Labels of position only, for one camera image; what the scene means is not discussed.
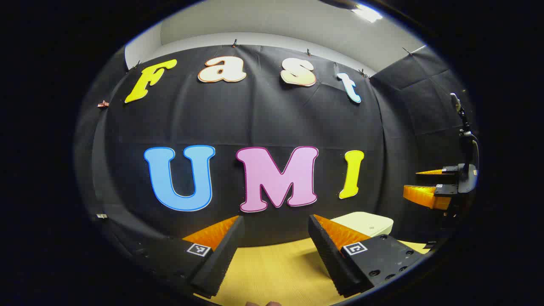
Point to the wooden desktop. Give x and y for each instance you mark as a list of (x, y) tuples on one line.
[(276, 272)]

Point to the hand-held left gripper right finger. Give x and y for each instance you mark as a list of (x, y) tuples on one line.
[(329, 259)]

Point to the green desktop garbage bin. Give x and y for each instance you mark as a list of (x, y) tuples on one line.
[(365, 223)]

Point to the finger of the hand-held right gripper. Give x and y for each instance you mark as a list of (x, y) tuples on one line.
[(431, 172), (425, 196)]

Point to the black backdrop cloth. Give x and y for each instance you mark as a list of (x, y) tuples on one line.
[(255, 114)]

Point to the small red clip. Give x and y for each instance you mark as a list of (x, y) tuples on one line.
[(103, 103)]

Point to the ceiling light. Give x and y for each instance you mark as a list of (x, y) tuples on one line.
[(367, 12)]

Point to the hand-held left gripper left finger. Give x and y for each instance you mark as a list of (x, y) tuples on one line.
[(221, 259)]

